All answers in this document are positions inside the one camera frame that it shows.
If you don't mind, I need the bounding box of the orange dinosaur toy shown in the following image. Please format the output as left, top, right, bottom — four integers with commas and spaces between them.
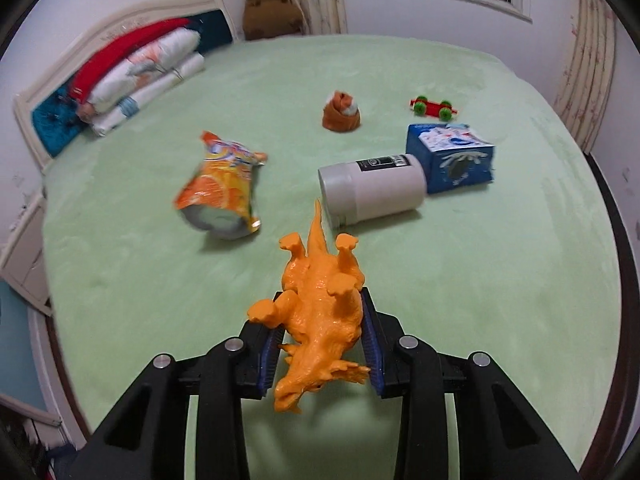
247, 202, 370, 413

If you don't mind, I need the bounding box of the orange chip bag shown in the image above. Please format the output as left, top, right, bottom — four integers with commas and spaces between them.
174, 131, 268, 240

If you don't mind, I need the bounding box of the white cylindrical jar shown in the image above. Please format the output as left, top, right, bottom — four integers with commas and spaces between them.
318, 154, 426, 230

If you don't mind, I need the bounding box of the blue tissue box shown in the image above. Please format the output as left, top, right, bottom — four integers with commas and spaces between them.
406, 124, 495, 194

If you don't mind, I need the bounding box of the red green toy car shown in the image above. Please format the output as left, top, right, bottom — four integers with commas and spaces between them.
409, 96, 458, 122

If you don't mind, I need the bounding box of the brown hamster plush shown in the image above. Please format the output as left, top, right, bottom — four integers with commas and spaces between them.
321, 90, 361, 133

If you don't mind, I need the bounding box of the white nightstand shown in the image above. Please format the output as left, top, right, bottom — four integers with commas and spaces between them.
1, 191, 52, 316

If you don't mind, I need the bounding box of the green bed blanket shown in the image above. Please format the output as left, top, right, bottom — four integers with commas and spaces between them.
40, 32, 623, 480

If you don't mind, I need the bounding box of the cream bed headboard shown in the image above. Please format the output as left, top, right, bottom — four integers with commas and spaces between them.
13, 0, 241, 174

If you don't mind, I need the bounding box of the right floral curtain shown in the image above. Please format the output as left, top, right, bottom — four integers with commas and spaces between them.
553, 0, 616, 153

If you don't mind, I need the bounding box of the red pillow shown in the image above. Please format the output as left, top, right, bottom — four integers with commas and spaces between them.
67, 18, 190, 104

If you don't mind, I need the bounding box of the floral white pillow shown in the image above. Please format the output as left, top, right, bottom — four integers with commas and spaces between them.
76, 27, 201, 122

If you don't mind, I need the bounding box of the brown plush bear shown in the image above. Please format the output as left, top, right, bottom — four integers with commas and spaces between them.
242, 0, 304, 41

